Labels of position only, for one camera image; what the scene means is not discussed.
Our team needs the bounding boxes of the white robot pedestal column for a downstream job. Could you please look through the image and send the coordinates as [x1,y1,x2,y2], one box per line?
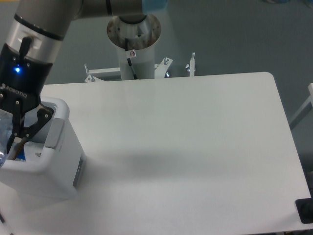
[107,14,161,68]

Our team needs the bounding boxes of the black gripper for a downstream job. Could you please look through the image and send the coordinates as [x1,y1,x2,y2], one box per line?
[0,44,54,154]

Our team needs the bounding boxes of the blue packaging in bin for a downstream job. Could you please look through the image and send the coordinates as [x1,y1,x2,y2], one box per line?
[14,142,26,162]

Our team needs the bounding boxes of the white trash can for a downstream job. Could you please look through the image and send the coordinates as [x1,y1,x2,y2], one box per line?
[0,96,87,199]

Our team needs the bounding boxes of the clear plastic water bottle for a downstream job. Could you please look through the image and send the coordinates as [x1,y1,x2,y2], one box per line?
[0,110,16,167]

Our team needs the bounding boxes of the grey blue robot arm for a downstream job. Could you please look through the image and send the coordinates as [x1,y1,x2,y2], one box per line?
[0,0,168,152]

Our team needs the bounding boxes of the white pedestal base frame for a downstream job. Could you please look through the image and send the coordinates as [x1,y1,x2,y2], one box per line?
[84,51,198,83]

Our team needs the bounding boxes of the black clamp at table edge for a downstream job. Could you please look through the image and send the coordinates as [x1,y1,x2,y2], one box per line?
[295,198,313,224]

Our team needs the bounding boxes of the black cable on pedestal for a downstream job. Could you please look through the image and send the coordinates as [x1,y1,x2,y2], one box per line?
[124,38,138,80]

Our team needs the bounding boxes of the white paper wrapper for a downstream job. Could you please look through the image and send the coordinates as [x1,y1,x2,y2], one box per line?
[23,141,44,162]

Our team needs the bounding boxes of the white frame at right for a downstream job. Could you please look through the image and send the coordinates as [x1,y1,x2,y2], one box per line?
[289,83,313,130]

